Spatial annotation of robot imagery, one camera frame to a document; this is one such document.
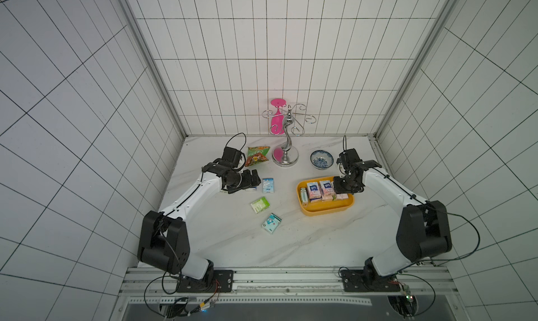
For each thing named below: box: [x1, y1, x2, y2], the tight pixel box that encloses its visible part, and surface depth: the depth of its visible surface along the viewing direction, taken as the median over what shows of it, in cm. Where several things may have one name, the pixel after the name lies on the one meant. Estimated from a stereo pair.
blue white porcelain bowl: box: [310, 149, 335, 171], surface depth 109 cm
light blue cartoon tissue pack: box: [261, 177, 274, 194], surface depth 98 cm
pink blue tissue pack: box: [319, 180, 335, 202], surface depth 93 cm
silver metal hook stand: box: [261, 103, 317, 168], surface depth 100 cm
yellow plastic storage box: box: [296, 176, 355, 217], surface depth 92 cm
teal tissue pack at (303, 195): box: [299, 187, 309, 207], surface depth 92 cm
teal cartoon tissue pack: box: [261, 212, 283, 235], surface depth 87 cm
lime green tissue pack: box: [250, 196, 271, 214], surface depth 92 cm
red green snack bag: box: [245, 146, 271, 167], surface depth 106 cm
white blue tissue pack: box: [306, 181, 322, 202], surface depth 92 cm
